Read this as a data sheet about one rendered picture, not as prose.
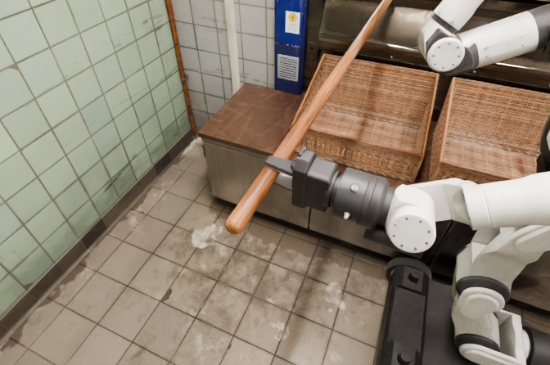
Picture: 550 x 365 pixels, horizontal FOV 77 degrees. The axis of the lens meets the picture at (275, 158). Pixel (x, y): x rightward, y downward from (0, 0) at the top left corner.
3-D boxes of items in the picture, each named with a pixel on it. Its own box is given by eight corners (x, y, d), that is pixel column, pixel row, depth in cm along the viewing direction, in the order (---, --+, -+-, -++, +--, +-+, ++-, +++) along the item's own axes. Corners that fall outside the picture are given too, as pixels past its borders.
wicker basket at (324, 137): (317, 98, 192) (322, 51, 173) (424, 121, 176) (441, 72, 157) (287, 151, 158) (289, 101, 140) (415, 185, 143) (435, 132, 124)
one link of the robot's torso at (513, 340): (510, 328, 136) (526, 313, 127) (515, 382, 122) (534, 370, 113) (454, 308, 142) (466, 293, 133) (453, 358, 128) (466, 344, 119)
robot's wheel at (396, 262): (437, 282, 165) (424, 256, 157) (436, 291, 162) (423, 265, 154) (395, 281, 177) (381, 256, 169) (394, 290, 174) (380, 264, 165)
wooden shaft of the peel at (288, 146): (239, 240, 54) (238, 228, 51) (223, 233, 54) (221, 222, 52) (414, -32, 167) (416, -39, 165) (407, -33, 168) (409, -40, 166)
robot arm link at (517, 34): (422, 72, 92) (518, 42, 85) (433, 91, 82) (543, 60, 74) (414, 30, 87) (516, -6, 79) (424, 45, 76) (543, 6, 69)
